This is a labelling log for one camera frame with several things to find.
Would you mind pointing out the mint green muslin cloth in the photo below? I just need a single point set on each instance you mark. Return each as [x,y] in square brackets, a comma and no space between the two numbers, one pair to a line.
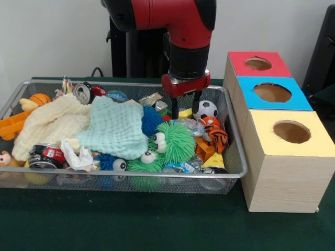
[112,128]

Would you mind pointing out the blue spiky rubber ball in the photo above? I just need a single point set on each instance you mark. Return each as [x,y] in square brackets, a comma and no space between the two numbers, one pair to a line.
[152,120]

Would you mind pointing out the small green spiky ball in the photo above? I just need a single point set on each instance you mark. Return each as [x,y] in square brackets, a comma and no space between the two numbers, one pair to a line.
[144,168]

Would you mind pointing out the shallow clear mesh bin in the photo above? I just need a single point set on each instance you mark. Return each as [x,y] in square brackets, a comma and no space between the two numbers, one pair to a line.
[236,151]

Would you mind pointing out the cream muslin cloth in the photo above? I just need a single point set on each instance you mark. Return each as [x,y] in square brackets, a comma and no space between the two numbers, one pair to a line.
[47,123]

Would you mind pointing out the wooden box with three holes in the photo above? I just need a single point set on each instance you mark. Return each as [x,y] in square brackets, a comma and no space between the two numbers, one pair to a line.
[282,183]

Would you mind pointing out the large green spiky ball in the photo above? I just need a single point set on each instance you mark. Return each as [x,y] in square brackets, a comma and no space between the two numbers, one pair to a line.
[177,142]

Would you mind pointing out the small soccer ball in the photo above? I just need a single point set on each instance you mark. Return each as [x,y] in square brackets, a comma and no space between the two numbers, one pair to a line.
[207,110]

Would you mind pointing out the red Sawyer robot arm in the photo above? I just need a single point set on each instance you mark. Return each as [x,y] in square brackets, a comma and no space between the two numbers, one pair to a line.
[178,21]

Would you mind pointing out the blue spiky ball with eye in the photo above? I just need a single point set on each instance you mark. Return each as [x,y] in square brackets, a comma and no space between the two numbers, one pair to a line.
[107,161]

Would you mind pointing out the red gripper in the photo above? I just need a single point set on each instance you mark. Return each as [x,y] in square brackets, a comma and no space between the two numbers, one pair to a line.
[184,87]

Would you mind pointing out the orange tiger plush toy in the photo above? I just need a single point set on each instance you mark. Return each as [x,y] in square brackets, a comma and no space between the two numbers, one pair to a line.
[216,137]

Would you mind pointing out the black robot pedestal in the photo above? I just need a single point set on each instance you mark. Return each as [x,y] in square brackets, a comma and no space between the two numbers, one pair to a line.
[144,52]

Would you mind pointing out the red and black soda can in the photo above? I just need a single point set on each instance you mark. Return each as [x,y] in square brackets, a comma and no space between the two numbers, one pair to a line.
[49,155]

